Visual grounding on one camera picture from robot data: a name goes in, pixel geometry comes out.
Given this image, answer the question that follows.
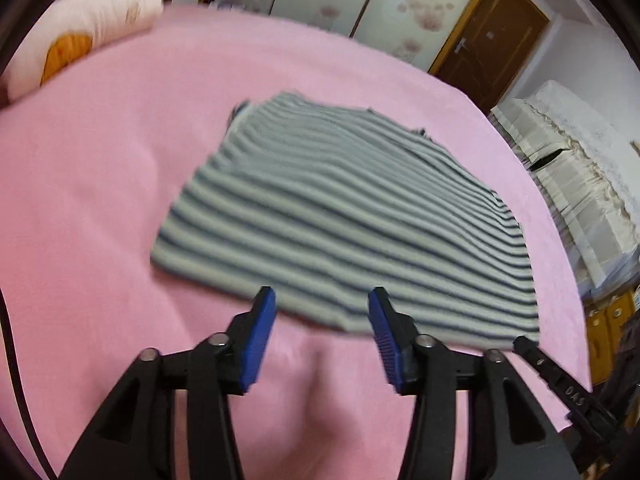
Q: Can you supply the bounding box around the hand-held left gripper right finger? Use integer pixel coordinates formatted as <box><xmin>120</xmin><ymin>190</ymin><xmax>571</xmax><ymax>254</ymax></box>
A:
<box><xmin>367</xmin><ymin>286</ymin><xmax>576</xmax><ymax>480</ymax></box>

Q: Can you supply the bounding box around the pink bed blanket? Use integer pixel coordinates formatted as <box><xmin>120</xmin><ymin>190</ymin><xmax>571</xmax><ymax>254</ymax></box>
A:
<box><xmin>0</xmin><ymin>2</ymin><xmax>593</xmax><ymax>480</ymax></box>

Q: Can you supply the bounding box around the floral sliding door wardrobe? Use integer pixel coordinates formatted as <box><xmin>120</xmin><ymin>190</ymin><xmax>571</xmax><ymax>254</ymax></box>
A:
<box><xmin>200</xmin><ymin>0</ymin><xmax>501</xmax><ymax>73</ymax></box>

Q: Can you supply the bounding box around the beige covered sofa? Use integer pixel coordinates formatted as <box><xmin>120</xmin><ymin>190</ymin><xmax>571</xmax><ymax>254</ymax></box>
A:
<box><xmin>487</xmin><ymin>80</ymin><xmax>640</xmax><ymax>301</ymax></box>

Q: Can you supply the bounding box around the white pillow with orange print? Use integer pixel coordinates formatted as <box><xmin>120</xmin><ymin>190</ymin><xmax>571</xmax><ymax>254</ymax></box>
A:
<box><xmin>7</xmin><ymin>0</ymin><xmax>166</xmax><ymax>101</ymax></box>

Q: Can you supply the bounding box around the brown wooden door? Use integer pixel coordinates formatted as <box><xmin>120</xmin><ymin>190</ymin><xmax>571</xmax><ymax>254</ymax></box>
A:
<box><xmin>430</xmin><ymin>0</ymin><xmax>551</xmax><ymax>113</ymax></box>

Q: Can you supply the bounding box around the white lace cloth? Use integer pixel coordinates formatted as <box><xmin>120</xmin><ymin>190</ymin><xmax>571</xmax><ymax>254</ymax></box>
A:
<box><xmin>525</xmin><ymin>80</ymin><xmax>640</xmax><ymax>201</ymax></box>

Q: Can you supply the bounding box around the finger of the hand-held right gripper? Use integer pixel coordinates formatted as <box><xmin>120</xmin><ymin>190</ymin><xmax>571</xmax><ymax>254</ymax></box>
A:
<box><xmin>513</xmin><ymin>336</ymin><xmax>631</xmax><ymax>431</ymax></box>

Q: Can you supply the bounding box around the grey white striped shirt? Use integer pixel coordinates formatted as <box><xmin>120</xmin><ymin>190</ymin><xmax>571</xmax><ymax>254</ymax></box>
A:
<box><xmin>150</xmin><ymin>91</ymin><xmax>543</xmax><ymax>351</ymax></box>

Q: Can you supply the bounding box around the yellow wooden cabinet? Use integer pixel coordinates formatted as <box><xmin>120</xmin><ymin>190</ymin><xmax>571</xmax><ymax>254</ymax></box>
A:
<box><xmin>585</xmin><ymin>290</ymin><xmax>638</xmax><ymax>386</ymax></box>

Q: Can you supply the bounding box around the black cable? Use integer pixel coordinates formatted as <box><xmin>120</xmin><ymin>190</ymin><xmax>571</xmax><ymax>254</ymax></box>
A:
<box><xmin>0</xmin><ymin>285</ymin><xmax>56</xmax><ymax>480</ymax></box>

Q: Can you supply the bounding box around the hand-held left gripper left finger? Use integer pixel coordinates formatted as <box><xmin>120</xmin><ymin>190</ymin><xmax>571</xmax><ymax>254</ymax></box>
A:
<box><xmin>59</xmin><ymin>286</ymin><xmax>277</xmax><ymax>480</ymax></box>

